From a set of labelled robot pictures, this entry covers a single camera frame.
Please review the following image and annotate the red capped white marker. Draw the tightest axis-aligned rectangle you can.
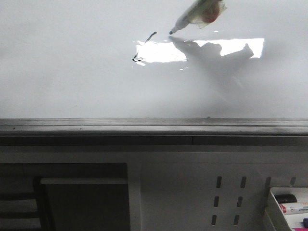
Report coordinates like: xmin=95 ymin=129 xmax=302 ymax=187
xmin=279 ymin=203 xmax=308 ymax=215

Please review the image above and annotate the white pegboard panel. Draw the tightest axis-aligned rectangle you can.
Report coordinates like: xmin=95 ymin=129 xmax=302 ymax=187
xmin=127 ymin=151 xmax=308 ymax=231

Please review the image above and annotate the dark framed panel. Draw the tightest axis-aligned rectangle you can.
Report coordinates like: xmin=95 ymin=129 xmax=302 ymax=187
xmin=35 ymin=163 xmax=130 ymax=231

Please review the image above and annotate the black marker in tray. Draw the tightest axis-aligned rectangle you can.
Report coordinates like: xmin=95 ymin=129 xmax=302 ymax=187
xmin=274 ymin=194 xmax=297 ymax=204

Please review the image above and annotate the white black-tipped whiteboard marker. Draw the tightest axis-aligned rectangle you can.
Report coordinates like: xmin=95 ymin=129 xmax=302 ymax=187
xmin=169 ymin=0 xmax=227 ymax=35

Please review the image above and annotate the white marker tray bin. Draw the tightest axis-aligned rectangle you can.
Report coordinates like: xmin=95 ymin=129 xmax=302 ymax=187
xmin=264 ymin=187 xmax=308 ymax=231

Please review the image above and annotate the white whiteboard with metal frame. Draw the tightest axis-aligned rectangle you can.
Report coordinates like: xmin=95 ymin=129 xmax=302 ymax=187
xmin=0 ymin=0 xmax=308 ymax=143

